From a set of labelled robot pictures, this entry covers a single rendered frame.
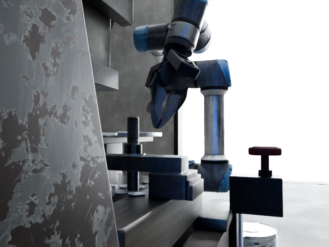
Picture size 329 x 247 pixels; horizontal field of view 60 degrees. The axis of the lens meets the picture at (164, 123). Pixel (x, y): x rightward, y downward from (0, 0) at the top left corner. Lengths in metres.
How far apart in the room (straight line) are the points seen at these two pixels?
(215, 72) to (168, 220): 0.86
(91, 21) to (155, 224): 0.33
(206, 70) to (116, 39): 4.94
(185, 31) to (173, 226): 0.46
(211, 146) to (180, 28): 0.58
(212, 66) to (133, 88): 4.50
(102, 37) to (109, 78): 0.08
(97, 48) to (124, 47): 5.40
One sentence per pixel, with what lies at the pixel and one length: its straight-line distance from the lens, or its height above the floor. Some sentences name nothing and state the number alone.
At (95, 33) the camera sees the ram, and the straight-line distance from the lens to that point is 0.50.
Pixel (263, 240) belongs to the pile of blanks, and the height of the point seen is 0.22.
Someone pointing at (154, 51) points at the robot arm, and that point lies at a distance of 0.87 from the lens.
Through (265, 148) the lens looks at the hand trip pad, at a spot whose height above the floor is 0.76.
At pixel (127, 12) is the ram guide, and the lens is 0.56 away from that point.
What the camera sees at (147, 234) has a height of 0.69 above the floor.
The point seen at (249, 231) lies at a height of 0.24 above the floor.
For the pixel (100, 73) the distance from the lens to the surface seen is 0.45.
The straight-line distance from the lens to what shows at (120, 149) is 0.60.
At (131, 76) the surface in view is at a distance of 5.67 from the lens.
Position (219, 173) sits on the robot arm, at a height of 0.64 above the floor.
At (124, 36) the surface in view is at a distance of 5.96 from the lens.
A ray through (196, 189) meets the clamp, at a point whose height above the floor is 0.72.
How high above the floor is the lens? 0.78
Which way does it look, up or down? 2 degrees up
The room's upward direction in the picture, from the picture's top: straight up
